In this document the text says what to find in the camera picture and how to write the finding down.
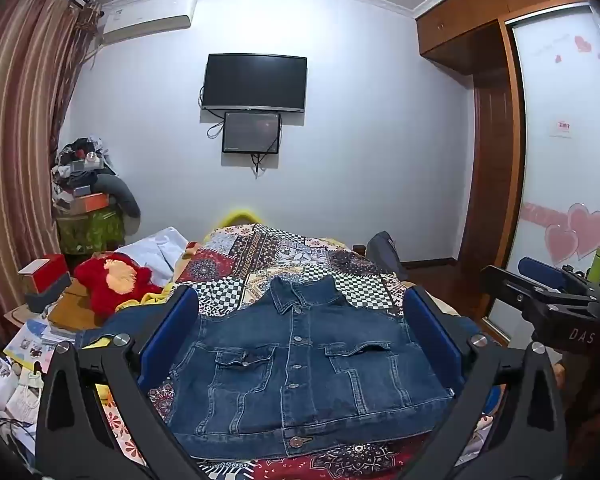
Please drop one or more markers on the wooden overhead cabinet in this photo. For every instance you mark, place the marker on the wooden overhead cabinet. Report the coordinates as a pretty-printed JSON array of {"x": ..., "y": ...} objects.
[{"x": 460, "y": 15}]

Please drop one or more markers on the patchwork patterned blanket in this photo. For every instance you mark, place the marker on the patchwork patterned blanket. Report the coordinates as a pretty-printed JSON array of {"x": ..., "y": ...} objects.
[{"x": 280, "y": 255}]

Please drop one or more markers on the striped brown curtain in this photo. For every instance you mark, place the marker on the striped brown curtain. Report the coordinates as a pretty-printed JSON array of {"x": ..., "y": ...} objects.
[{"x": 20, "y": 135}]

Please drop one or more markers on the white air conditioner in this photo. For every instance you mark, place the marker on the white air conditioner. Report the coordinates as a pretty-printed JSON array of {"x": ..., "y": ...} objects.
[{"x": 147, "y": 17}]

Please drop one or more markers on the wooden nightstand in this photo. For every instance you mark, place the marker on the wooden nightstand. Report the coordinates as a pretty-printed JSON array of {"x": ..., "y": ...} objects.
[{"x": 22, "y": 316}]

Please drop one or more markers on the person's right forearm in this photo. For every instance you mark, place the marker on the person's right forearm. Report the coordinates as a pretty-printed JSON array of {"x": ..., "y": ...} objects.
[{"x": 595, "y": 400}]

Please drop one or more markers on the white paper label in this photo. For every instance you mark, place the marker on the white paper label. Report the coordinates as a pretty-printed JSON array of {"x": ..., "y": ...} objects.
[{"x": 562, "y": 127}]

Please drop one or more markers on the dark blue garment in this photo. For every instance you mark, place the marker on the dark blue garment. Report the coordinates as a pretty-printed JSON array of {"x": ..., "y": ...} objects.
[{"x": 385, "y": 255}]

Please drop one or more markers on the wooden bed post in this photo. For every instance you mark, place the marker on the wooden bed post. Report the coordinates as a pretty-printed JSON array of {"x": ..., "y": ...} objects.
[{"x": 360, "y": 249}]

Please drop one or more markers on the black wall television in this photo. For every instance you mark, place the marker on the black wall television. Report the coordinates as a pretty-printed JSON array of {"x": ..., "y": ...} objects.
[{"x": 255, "y": 82}]

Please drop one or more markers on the red plush toy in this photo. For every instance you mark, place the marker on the red plush toy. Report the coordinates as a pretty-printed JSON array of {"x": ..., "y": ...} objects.
[{"x": 100, "y": 285}]

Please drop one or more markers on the person's right hand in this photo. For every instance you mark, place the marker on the person's right hand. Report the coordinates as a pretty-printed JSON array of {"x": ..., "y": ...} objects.
[{"x": 559, "y": 374}]

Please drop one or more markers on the wooden room door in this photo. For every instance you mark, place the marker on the wooden room door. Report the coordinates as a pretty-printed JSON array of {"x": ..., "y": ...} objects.
[{"x": 487, "y": 170}]

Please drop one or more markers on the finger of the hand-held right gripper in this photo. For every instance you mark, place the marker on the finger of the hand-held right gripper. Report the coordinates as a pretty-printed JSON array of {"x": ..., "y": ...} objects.
[
  {"x": 540, "y": 270},
  {"x": 505, "y": 285}
]

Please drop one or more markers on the red box with white lid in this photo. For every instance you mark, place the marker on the red box with white lid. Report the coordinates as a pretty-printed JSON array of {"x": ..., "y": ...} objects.
[{"x": 42, "y": 272}]

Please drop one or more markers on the pile of papers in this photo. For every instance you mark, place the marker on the pile of papers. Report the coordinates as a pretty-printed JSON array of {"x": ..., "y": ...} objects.
[{"x": 20, "y": 355}]

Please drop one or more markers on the green bottle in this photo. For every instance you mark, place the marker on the green bottle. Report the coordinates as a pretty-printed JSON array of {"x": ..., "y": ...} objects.
[{"x": 599, "y": 265}]

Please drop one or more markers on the orange box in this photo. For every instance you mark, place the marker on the orange box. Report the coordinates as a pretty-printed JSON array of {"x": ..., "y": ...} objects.
[{"x": 92, "y": 202}]

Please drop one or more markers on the yellow blanket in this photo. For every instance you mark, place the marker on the yellow blanket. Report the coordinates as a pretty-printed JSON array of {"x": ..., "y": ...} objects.
[{"x": 132, "y": 304}]

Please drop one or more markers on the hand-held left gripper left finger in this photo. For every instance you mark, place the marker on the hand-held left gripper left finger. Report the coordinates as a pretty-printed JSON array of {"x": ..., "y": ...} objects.
[{"x": 172, "y": 332}]

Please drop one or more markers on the pile of clutter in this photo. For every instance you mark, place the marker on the pile of clutter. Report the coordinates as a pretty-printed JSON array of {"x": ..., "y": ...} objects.
[{"x": 80, "y": 160}]

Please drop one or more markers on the blue denim jacket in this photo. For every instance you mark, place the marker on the blue denim jacket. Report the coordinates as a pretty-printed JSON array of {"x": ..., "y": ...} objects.
[{"x": 290, "y": 385}]

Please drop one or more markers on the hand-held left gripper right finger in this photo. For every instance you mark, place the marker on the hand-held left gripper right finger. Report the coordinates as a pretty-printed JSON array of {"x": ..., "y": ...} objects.
[{"x": 430, "y": 332}]

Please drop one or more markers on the small black wall monitor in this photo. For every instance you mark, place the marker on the small black wall monitor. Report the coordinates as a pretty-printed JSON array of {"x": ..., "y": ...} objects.
[{"x": 251, "y": 132}]

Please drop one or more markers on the white cloth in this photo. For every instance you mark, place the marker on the white cloth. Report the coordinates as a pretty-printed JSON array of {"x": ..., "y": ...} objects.
[{"x": 155, "y": 250}]

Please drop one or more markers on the dark grey box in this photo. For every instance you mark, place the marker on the dark grey box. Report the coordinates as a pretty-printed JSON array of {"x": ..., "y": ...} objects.
[{"x": 47, "y": 300}]

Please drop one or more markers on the yellow plush cushion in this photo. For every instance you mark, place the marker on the yellow plush cushion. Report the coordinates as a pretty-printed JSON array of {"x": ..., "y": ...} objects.
[{"x": 240, "y": 216}]

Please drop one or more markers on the grey neck pillow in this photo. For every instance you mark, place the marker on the grey neck pillow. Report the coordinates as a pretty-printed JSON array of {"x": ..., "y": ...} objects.
[{"x": 125, "y": 197}]

